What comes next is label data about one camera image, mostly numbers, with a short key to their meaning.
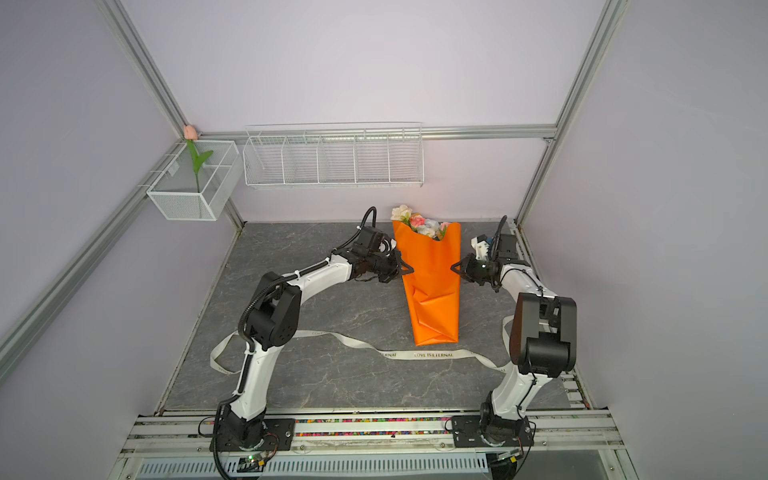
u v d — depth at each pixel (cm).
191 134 90
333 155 98
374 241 81
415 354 87
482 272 81
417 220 108
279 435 74
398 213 108
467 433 73
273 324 57
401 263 89
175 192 79
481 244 89
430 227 109
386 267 86
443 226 112
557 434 75
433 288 91
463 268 83
